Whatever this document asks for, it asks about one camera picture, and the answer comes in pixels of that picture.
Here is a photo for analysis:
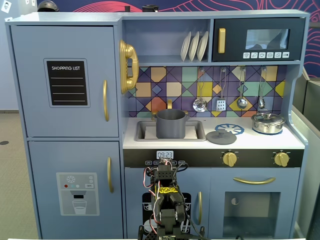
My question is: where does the gold stove knob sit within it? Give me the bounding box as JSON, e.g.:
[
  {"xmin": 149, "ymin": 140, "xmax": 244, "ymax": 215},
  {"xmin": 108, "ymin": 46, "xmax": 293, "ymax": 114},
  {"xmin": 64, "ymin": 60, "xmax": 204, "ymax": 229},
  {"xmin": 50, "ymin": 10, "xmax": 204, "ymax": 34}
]
[
  {"xmin": 222, "ymin": 151, "xmax": 238, "ymax": 168},
  {"xmin": 273, "ymin": 151, "xmax": 291, "ymax": 168}
]

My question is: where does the black shopping list chalkboard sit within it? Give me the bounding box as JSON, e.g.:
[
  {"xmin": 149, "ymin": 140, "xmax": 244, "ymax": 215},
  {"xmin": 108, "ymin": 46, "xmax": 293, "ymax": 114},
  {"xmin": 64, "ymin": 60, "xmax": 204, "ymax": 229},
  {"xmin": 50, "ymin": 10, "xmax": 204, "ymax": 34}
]
[{"xmin": 43, "ymin": 58, "xmax": 91, "ymax": 109}]

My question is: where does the white toy plate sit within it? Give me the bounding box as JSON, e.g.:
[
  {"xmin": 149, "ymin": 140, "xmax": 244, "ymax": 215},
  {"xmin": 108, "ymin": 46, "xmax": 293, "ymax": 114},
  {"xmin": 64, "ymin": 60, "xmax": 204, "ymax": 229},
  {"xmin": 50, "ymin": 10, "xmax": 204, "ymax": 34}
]
[
  {"xmin": 180, "ymin": 31, "xmax": 192, "ymax": 63},
  {"xmin": 188, "ymin": 31, "xmax": 201, "ymax": 63},
  {"xmin": 196, "ymin": 30, "xmax": 210, "ymax": 62}
]

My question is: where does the shiny steel pot with lid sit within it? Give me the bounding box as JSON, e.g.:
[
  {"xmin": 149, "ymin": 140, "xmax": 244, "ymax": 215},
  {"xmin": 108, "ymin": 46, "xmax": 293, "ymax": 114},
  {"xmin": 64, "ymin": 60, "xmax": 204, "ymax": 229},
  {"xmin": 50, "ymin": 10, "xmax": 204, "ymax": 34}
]
[{"xmin": 251, "ymin": 112, "xmax": 286, "ymax": 135}]

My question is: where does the metal skimmer spoon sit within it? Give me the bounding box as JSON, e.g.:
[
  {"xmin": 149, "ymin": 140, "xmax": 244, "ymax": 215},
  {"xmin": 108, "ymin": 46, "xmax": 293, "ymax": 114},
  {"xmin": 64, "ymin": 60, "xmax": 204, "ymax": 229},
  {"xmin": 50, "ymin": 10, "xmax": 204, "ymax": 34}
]
[{"xmin": 192, "ymin": 67, "xmax": 209, "ymax": 113}]

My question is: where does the black round container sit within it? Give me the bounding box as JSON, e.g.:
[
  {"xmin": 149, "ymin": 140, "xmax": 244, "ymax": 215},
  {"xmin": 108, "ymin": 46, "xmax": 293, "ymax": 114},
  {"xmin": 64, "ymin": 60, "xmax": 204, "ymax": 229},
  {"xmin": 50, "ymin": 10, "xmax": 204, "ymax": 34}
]
[{"xmin": 141, "ymin": 4, "xmax": 160, "ymax": 13}]

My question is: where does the portrait paper on wall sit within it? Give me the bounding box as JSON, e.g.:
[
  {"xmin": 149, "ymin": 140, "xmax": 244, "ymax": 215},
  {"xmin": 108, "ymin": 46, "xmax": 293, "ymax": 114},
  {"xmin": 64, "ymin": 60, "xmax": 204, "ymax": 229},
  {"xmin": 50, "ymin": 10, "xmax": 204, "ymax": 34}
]
[{"xmin": 0, "ymin": 1, "xmax": 12, "ymax": 14}]

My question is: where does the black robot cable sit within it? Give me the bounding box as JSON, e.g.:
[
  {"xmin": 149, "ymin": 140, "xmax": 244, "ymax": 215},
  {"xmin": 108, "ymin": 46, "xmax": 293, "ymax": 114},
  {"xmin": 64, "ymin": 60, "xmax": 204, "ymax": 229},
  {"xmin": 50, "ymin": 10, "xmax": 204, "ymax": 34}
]
[{"xmin": 184, "ymin": 216, "xmax": 206, "ymax": 239}]

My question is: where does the gold oven handle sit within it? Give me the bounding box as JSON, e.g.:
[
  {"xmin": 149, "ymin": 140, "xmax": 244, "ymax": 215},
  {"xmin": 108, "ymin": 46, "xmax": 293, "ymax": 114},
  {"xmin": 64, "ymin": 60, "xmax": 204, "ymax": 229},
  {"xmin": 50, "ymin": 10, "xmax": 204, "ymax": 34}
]
[{"xmin": 232, "ymin": 176, "xmax": 277, "ymax": 186}]

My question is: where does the metal whisk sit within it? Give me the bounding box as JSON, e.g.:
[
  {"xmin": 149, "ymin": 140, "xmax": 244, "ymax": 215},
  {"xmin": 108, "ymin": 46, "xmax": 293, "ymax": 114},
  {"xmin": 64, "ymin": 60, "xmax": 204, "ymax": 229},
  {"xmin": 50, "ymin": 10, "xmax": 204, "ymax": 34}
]
[{"xmin": 257, "ymin": 66, "xmax": 268, "ymax": 110}]

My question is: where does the blue toy kitchen unit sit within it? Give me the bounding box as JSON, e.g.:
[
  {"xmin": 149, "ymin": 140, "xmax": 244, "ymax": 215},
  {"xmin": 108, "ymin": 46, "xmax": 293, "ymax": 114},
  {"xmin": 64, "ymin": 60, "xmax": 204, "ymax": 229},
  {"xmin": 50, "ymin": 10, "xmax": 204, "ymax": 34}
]
[{"xmin": 4, "ymin": 9, "xmax": 311, "ymax": 240}]

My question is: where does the gold microwave handle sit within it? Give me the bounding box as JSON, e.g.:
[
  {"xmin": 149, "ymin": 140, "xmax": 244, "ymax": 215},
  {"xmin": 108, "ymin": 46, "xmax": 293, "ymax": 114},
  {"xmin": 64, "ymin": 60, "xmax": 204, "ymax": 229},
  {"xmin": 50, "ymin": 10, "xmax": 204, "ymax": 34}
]
[{"xmin": 217, "ymin": 27, "xmax": 227, "ymax": 54}]

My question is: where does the digital clock display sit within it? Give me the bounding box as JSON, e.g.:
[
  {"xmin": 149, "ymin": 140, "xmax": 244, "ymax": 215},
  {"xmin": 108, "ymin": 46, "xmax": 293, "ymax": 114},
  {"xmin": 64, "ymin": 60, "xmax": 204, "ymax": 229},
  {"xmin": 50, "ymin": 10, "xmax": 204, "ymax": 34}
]
[{"xmin": 156, "ymin": 150, "xmax": 174, "ymax": 160}]

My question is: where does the metal slotted spatula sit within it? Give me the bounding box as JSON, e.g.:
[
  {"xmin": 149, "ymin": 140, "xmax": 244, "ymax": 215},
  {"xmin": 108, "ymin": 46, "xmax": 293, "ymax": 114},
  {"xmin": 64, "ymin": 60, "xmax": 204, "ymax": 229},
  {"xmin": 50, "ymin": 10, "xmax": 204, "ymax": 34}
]
[{"xmin": 216, "ymin": 67, "xmax": 228, "ymax": 112}]

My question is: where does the gold curved fridge handle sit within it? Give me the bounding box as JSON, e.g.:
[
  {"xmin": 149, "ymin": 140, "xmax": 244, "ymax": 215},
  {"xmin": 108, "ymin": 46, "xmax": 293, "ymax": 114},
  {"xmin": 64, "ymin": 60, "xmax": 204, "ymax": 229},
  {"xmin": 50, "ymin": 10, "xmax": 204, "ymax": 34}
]
[
  {"xmin": 102, "ymin": 79, "xmax": 111, "ymax": 123},
  {"xmin": 106, "ymin": 156, "xmax": 115, "ymax": 194}
]

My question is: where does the black helmet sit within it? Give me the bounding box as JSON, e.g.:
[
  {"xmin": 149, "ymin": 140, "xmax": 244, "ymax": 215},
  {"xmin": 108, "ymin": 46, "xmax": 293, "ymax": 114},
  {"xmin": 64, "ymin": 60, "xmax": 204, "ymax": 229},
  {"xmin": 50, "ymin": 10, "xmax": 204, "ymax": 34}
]
[{"xmin": 37, "ymin": 0, "xmax": 60, "ymax": 13}]

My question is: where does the metal ladle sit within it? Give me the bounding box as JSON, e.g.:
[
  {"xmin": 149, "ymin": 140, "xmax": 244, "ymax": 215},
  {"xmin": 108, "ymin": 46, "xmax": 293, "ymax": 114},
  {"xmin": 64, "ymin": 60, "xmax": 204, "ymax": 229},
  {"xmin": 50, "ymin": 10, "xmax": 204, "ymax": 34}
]
[{"xmin": 236, "ymin": 66, "xmax": 249, "ymax": 110}]

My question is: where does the gray toy sink basin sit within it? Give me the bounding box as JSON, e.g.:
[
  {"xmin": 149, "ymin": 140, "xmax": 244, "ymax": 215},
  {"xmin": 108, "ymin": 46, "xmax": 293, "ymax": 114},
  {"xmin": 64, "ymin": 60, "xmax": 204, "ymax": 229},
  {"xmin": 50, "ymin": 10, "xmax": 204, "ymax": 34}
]
[{"xmin": 134, "ymin": 120, "xmax": 207, "ymax": 143}]

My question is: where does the blue fridge door with dispenser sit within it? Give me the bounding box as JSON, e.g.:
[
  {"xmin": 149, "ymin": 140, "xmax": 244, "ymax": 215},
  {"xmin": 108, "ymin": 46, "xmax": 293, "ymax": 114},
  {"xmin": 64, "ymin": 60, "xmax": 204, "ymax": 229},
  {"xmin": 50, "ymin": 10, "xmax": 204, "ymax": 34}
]
[{"xmin": 27, "ymin": 140, "xmax": 124, "ymax": 240}]

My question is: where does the gold toy faucet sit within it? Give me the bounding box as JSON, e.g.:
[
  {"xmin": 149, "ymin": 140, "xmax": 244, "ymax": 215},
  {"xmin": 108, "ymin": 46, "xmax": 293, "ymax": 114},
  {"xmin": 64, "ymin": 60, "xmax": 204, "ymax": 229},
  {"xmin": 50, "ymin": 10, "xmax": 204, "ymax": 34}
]
[{"xmin": 149, "ymin": 99, "xmax": 190, "ymax": 121}]

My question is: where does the gray partition cabinet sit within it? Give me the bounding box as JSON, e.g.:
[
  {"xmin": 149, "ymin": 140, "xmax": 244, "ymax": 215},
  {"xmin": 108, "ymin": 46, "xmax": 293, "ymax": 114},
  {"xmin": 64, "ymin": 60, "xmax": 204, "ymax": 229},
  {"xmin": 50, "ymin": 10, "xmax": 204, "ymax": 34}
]
[{"xmin": 290, "ymin": 67, "xmax": 320, "ymax": 240}]

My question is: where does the blue oven door with window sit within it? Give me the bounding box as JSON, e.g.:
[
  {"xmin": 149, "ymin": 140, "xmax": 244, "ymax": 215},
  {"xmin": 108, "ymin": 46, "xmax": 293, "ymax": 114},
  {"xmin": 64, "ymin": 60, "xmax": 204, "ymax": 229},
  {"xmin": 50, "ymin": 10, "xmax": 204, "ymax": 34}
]
[{"xmin": 209, "ymin": 167, "xmax": 301, "ymax": 239}]

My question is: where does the red and white servo cable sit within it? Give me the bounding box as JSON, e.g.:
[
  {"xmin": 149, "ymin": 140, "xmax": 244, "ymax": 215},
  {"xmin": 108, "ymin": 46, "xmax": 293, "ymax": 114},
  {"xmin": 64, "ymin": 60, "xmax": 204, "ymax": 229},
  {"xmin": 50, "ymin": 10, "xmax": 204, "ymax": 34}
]
[{"xmin": 143, "ymin": 166, "xmax": 156, "ymax": 192}]

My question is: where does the dark microwave door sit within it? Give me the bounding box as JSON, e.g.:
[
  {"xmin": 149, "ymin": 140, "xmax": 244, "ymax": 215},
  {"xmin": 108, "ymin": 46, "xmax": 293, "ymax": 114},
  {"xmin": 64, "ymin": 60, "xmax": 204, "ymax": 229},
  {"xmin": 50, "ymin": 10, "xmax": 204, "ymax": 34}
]
[{"xmin": 211, "ymin": 17, "xmax": 306, "ymax": 63}]

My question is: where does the blue cabinet door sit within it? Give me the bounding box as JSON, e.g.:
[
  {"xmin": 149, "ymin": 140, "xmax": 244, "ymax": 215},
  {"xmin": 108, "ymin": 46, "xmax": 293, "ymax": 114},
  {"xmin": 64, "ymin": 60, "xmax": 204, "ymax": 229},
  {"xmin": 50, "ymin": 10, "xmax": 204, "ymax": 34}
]
[{"xmin": 124, "ymin": 167, "xmax": 211, "ymax": 239}]

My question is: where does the gold straight cabinet handle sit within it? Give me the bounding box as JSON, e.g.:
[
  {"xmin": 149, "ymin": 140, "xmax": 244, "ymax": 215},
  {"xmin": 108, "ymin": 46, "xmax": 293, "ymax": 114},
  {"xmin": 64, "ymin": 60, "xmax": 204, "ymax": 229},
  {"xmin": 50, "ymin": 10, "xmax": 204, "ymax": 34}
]
[{"xmin": 197, "ymin": 191, "xmax": 203, "ymax": 225}]

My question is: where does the grey robot wrist mount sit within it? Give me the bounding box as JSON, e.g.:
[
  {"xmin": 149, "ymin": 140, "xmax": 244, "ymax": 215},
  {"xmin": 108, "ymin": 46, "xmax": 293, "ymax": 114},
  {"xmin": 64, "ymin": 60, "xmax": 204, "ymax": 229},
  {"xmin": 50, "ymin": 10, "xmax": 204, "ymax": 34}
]
[{"xmin": 205, "ymin": 129, "xmax": 238, "ymax": 146}]

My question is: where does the gold toy telephone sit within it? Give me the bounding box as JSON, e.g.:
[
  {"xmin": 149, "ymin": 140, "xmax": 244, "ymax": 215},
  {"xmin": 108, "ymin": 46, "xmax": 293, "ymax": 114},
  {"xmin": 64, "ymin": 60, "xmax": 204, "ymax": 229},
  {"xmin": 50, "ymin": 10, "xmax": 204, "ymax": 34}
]
[{"xmin": 118, "ymin": 39, "xmax": 140, "ymax": 95}]

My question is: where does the gray plastic pot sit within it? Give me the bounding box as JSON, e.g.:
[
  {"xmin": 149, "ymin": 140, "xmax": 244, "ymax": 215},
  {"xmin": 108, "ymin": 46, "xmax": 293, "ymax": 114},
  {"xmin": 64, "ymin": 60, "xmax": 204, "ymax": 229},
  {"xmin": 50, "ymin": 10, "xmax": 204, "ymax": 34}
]
[{"xmin": 152, "ymin": 109, "xmax": 191, "ymax": 139}]

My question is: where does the blue fridge door with chalkboard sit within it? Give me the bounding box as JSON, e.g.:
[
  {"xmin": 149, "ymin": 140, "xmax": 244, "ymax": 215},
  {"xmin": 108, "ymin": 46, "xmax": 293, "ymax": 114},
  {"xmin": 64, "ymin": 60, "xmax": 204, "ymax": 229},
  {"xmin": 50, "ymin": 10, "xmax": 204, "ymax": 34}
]
[{"xmin": 10, "ymin": 24, "xmax": 120, "ymax": 138}]

